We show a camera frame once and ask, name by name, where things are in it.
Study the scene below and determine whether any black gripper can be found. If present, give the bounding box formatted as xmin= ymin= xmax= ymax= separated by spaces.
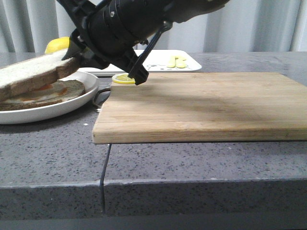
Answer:
xmin=59 ymin=0 xmax=172 ymax=85

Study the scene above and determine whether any white round plate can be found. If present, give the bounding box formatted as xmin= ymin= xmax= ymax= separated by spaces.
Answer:
xmin=0 ymin=70 xmax=100 ymax=125

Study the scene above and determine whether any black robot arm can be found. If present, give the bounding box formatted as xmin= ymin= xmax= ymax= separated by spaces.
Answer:
xmin=60 ymin=0 xmax=226 ymax=85

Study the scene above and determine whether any white rectangular bear tray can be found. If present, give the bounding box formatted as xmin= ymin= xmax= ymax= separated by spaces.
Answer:
xmin=79 ymin=50 xmax=202 ymax=77

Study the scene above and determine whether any whole yellow lemon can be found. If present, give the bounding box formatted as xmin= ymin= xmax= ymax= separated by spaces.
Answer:
xmin=45 ymin=36 xmax=70 ymax=54

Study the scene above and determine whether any grey pleated curtain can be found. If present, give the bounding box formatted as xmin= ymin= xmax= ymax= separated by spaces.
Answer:
xmin=0 ymin=0 xmax=307 ymax=53

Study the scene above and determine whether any yellow lemon slice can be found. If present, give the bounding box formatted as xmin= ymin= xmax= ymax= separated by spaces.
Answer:
xmin=112 ymin=73 xmax=135 ymax=84

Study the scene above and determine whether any pale yellow plastic fork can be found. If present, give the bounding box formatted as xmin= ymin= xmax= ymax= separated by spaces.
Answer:
xmin=166 ymin=56 xmax=178 ymax=68

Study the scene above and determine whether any wooden cutting board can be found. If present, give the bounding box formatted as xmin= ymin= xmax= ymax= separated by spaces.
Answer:
xmin=92 ymin=72 xmax=307 ymax=144

